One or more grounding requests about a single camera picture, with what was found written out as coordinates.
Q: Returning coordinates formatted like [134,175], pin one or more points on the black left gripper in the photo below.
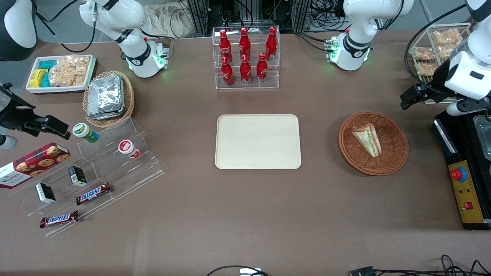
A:
[437,78]

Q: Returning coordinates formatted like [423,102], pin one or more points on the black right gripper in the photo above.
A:
[14,113]

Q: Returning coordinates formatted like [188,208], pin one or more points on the triangle sandwich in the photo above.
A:
[368,140]

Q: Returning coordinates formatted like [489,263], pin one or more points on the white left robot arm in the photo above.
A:
[360,23]

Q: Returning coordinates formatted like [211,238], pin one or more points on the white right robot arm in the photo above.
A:
[130,23]

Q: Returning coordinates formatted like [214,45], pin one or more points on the brown round wicker basket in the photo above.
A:
[391,157]

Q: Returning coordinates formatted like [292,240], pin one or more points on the white rectangular snack tray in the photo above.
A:
[92,67]

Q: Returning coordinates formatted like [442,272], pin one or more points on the light oval wicker basket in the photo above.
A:
[128,99]

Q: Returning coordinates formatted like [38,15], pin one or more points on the beige plastic tray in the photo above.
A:
[257,142]

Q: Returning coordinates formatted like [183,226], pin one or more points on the clear bag of fried snack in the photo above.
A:
[447,51]
[447,37]
[424,53]
[425,69]

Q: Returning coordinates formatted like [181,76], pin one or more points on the green lid snack cup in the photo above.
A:
[82,131]

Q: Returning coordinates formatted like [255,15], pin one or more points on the red tartan cookie box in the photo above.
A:
[30,166]

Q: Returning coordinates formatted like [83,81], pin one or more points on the teal snack packet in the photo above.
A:
[48,64]
[45,80]

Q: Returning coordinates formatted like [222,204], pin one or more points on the yellow snack packet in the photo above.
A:
[37,78]

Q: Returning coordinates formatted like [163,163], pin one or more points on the small black box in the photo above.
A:
[78,175]
[45,193]

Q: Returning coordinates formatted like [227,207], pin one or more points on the black control box yellow panel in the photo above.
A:
[456,138]

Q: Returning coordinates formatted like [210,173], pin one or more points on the clear bag of rice crackers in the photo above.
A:
[69,71]

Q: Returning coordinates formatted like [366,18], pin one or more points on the silver foil packet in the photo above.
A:
[105,92]
[105,115]

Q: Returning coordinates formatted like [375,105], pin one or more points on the steel pan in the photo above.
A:
[484,134]

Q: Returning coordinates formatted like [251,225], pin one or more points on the Snickers chocolate bar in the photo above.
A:
[59,219]
[93,193]

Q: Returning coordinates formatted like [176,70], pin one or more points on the red lid snack cup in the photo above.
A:
[126,147]

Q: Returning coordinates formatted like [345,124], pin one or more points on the red emergency stop button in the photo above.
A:
[457,174]

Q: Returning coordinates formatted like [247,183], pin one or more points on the clear acrylic stepped display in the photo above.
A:
[126,172]

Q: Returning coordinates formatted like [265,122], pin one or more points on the red cola bottle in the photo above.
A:
[262,70]
[245,72]
[244,45]
[225,48]
[271,44]
[227,73]

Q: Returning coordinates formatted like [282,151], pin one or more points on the clear acrylic bottle rack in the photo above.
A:
[253,86]

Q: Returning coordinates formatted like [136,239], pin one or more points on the beige crumpled cloth bag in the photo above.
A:
[168,21]

